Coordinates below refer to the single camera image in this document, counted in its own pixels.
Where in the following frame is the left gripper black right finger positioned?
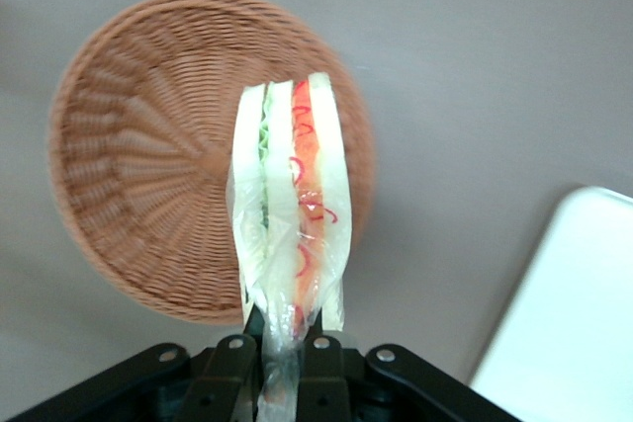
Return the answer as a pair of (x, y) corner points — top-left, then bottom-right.
(296, 315), (520, 422)

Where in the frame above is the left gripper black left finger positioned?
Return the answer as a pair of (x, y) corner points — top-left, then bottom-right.
(0, 303), (264, 422)

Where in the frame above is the triangle sandwich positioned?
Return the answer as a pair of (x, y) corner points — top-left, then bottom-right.
(225, 70), (355, 422)

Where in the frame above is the beige plastic serving tray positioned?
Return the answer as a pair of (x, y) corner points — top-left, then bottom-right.
(466, 185), (633, 422)

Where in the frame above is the brown round wicker basket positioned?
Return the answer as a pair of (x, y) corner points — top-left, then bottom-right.
(46, 0), (380, 327)

